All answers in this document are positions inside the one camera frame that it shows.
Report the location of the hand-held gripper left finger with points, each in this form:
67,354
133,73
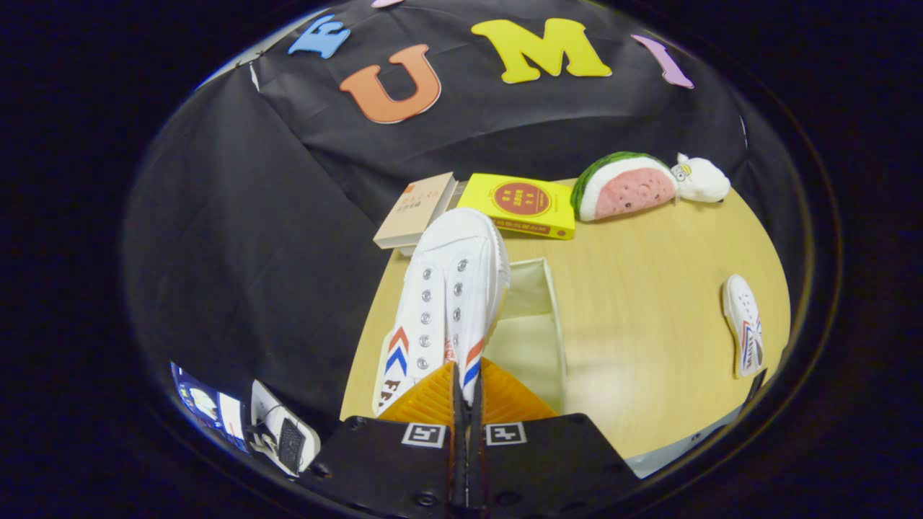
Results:
382,461

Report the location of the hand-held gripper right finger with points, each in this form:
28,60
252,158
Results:
555,461

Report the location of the beige fabric storage box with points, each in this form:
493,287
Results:
530,339

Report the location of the white canvas shoe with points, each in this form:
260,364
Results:
461,245
743,317

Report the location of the white and black device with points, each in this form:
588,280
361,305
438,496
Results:
288,436

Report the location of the blue printed carton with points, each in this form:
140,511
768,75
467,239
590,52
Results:
205,404

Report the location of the beige book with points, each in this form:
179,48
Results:
414,213

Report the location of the yellow book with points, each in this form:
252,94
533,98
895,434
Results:
519,202

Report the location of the watermelon plush toy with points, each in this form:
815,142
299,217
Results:
624,189

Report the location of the white plush toy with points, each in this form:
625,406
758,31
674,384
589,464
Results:
703,182

